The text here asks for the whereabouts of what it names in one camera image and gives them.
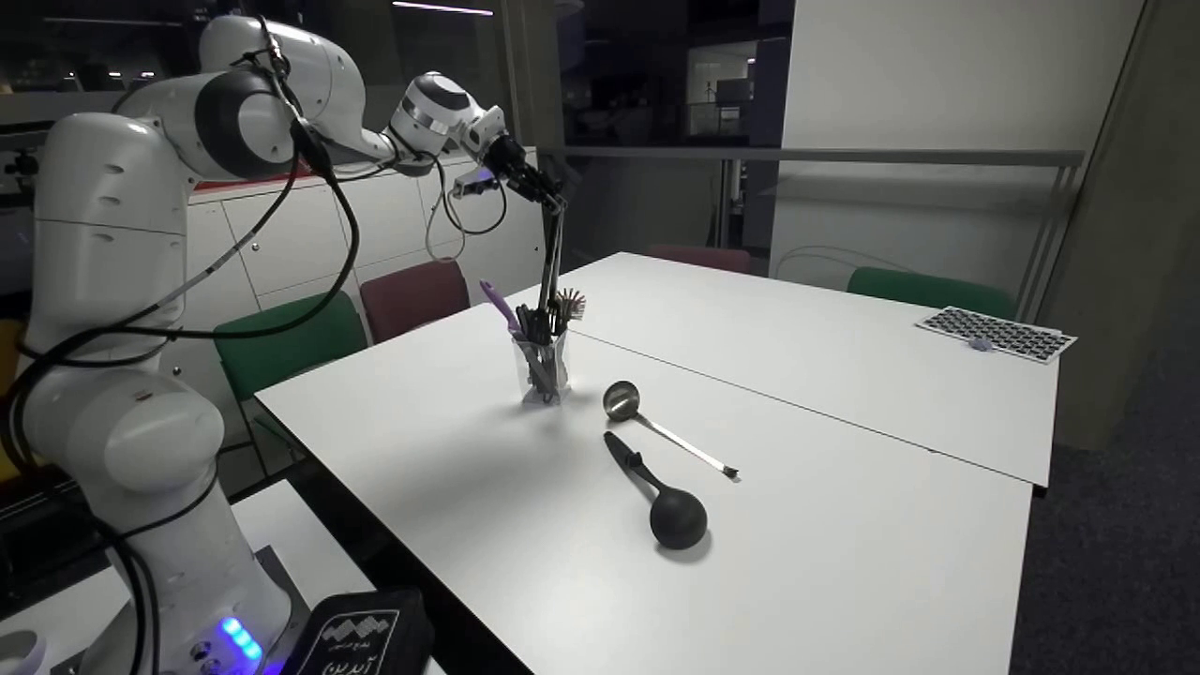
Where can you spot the purple utensil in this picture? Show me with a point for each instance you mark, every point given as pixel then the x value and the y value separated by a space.
pixel 496 304

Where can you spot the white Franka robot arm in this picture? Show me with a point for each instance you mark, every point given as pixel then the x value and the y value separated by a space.
pixel 101 250

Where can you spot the black control box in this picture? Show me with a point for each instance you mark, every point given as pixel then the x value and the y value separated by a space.
pixel 359 639

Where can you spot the grey metal railing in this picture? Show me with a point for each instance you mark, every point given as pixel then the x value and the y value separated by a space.
pixel 811 154

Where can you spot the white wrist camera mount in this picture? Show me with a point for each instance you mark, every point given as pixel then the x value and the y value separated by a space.
pixel 473 180

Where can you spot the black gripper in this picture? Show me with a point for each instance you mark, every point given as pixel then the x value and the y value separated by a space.
pixel 519 168

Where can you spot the green chair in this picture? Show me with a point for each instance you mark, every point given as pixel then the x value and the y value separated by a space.
pixel 294 339
pixel 932 290

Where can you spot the red chair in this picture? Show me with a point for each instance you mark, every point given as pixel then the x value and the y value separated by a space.
pixel 701 255
pixel 416 299

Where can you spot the reddish brown brush utensil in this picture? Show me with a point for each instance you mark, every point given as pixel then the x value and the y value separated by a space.
pixel 571 304

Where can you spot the clear cutlery holder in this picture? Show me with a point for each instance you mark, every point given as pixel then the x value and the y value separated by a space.
pixel 544 371

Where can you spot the small metal strainer spoon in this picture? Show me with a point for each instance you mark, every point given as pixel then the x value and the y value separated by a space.
pixel 622 399

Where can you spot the black ladle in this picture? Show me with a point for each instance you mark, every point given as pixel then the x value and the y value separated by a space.
pixel 678 518

